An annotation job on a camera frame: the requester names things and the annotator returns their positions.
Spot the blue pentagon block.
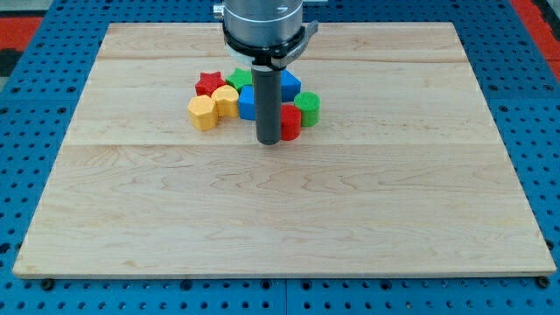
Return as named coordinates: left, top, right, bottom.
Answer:
left=281, top=70, right=301, bottom=102

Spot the green cylinder block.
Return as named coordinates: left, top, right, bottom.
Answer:
left=294, top=91, right=321, bottom=127

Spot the yellow heart block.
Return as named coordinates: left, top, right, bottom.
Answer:
left=211, top=85, right=239, bottom=118

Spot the yellow hexagon block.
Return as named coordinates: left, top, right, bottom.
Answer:
left=187, top=94, right=218, bottom=131

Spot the red star block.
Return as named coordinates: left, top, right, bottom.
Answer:
left=195, top=72, right=227, bottom=96

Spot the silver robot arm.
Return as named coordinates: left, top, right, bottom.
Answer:
left=213, top=0, right=319, bottom=145

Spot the red cylinder block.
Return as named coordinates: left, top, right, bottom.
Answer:
left=281, top=104, right=302, bottom=141

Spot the wooden board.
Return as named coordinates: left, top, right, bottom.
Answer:
left=13, top=23, right=557, bottom=279

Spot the blue cube block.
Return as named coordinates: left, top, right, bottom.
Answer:
left=238, top=86, right=256, bottom=121

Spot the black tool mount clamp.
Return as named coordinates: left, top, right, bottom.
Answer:
left=222, top=20, right=319, bottom=70

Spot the green star block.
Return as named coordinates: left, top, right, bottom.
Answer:
left=226, top=67, right=252, bottom=93

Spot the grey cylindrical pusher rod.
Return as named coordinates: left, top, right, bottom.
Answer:
left=251, top=67, right=282, bottom=145

